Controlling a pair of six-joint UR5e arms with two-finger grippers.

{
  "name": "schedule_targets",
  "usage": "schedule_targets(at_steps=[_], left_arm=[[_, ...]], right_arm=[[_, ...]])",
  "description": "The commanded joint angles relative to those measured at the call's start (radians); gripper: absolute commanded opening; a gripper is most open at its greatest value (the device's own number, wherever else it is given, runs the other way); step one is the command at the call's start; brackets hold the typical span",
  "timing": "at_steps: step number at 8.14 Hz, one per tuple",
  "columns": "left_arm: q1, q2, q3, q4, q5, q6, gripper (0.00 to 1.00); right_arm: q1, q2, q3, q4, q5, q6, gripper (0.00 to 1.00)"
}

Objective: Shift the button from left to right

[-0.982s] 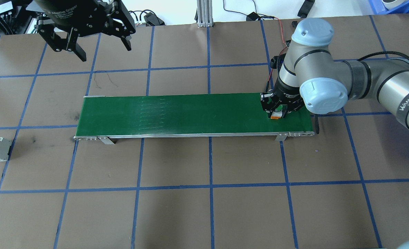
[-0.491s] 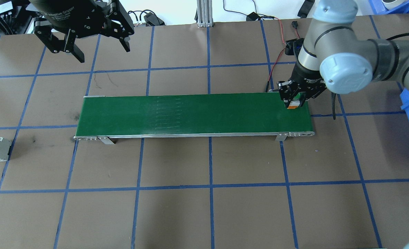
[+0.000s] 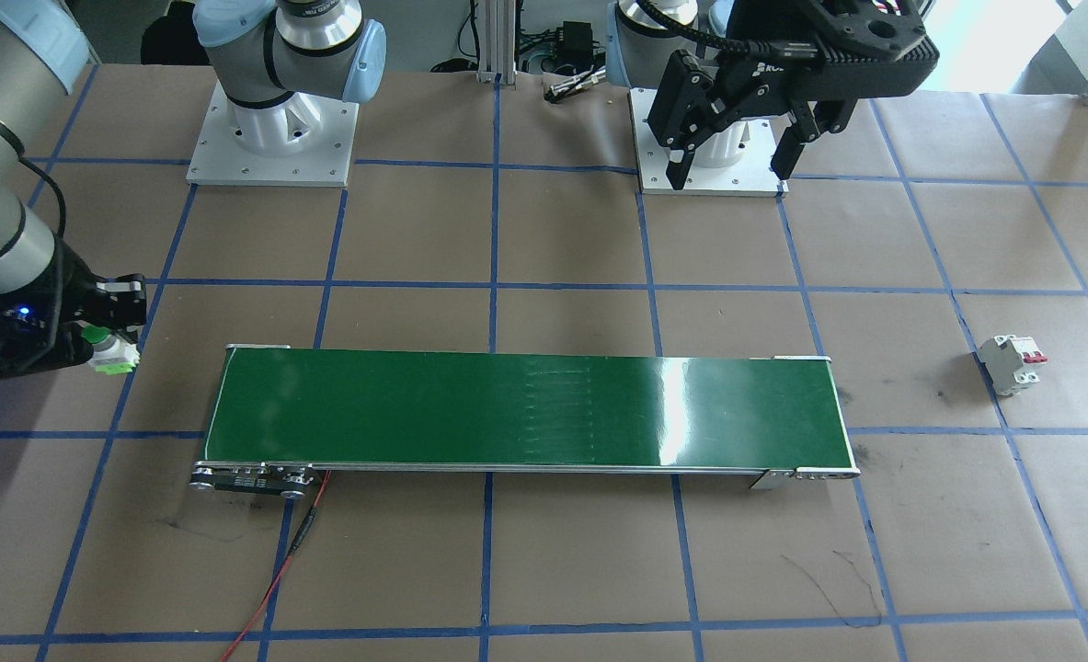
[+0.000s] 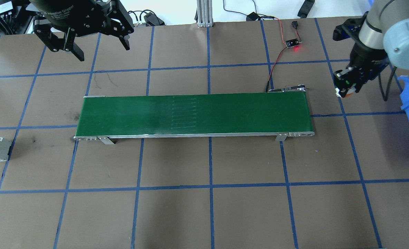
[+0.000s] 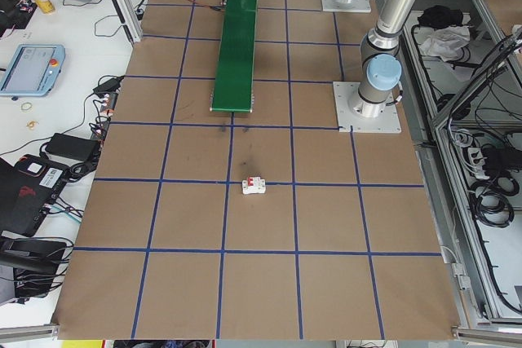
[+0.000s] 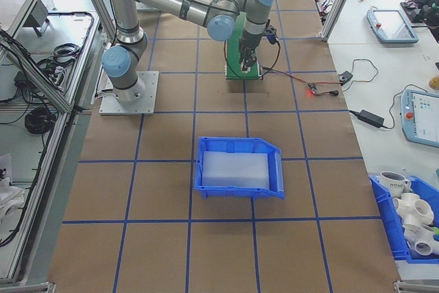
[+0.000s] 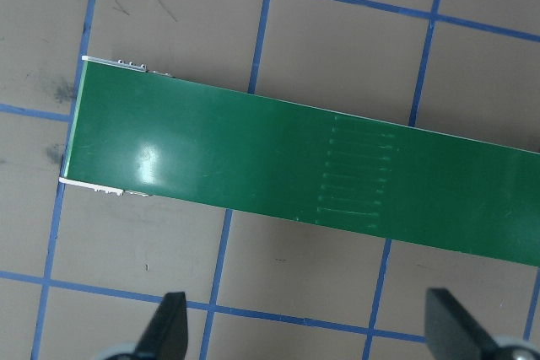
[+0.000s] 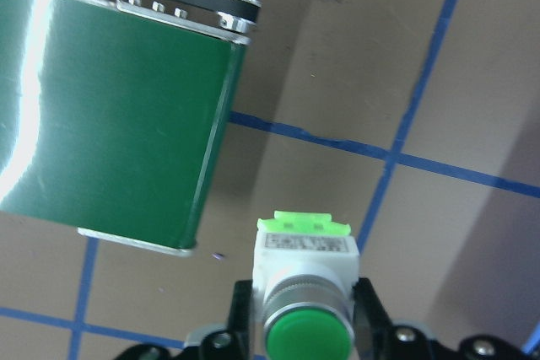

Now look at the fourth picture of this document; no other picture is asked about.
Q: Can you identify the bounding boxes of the green conveyor belt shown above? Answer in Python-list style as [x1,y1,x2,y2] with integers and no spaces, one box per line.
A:
[74,85,315,145]

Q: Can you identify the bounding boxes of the slim black power adapter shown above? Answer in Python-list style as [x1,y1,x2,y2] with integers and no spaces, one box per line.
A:
[297,0,315,18]

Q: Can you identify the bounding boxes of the red black wire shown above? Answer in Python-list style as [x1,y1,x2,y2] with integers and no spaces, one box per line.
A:
[265,16,300,93]

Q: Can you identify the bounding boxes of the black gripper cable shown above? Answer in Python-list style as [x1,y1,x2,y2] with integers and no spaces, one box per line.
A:
[377,64,403,102]

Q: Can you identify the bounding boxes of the aluminium profile post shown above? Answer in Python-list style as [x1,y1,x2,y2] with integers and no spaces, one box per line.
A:
[196,0,213,28]

